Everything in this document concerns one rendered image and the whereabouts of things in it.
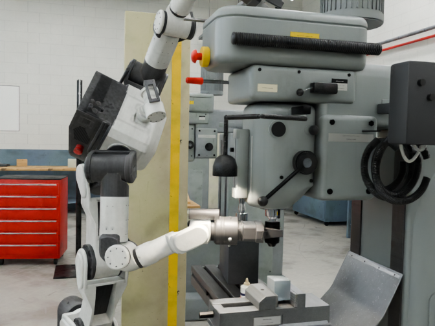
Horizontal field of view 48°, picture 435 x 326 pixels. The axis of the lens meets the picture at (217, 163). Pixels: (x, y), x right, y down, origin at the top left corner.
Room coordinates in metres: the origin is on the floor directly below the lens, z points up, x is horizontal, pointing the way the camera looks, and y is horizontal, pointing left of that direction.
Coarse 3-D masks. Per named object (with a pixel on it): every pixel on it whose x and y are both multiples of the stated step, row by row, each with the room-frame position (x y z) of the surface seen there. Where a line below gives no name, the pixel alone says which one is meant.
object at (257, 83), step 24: (240, 72) 1.47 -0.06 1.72; (264, 72) 1.39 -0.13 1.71; (288, 72) 1.41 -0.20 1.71; (312, 72) 1.43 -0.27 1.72; (336, 72) 1.45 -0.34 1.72; (240, 96) 1.47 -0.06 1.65; (264, 96) 1.39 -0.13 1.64; (288, 96) 1.41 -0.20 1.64; (312, 96) 1.43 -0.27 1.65; (336, 96) 1.45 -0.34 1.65
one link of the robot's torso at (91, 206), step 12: (84, 180) 1.90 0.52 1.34; (84, 192) 1.89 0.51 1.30; (84, 204) 1.91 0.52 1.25; (96, 204) 1.89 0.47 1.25; (96, 216) 1.89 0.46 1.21; (96, 228) 1.88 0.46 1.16; (96, 240) 1.89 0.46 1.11; (96, 252) 1.88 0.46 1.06; (96, 264) 1.88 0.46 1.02; (96, 276) 1.90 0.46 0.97; (108, 276) 1.93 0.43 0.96
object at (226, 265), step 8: (224, 248) 1.95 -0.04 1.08; (232, 248) 1.85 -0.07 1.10; (240, 248) 1.86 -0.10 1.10; (248, 248) 1.86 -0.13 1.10; (256, 248) 1.87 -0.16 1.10; (224, 256) 1.95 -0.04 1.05; (232, 256) 1.85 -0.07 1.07; (240, 256) 1.86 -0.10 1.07; (248, 256) 1.86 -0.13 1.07; (256, 256) 1.87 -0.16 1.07; (224, 264) 1.94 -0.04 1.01; (232, 264) 1.85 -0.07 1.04; (240, 264) 1.86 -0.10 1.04; (248, 264) 1.86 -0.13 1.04; (256, 264) 1.87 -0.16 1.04; (224, 272) 1.94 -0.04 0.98; (232, 272) 1.85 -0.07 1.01; (240, 272) 1.86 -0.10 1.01; (248, 272) 1.86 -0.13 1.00; (256, 272) 1.87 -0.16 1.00; (232, 280) 1.85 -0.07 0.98; (240, 280) 1.86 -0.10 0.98; (256, 280) 1.87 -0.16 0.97
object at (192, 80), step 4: (188, 80) 1.55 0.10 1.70; (192, 80) 1.55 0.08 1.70; (196, 80) 1.55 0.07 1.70; (200, 80) 1.55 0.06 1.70; (204, 80) 1.56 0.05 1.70; (208, 80) 1.57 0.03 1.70; (212, 80) 1.57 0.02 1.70; (216, 80) 1.57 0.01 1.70; (220, 80) 1.58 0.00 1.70; (224, 80) 1.58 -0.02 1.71; (200, 84) 1.56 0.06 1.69
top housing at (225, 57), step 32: (224, 32) 1.37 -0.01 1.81; (256, 32) 1.37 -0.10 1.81; (288, 32) 1.40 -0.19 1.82; (320, 32) 1.42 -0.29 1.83; (352, 32) 1.45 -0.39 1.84; (224, 64) 1.40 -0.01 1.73; (256, 64) 1.39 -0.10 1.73; (288, 64) 1.41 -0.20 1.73; (320, 64) 1.43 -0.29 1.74; (352, 64) 1.45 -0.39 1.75
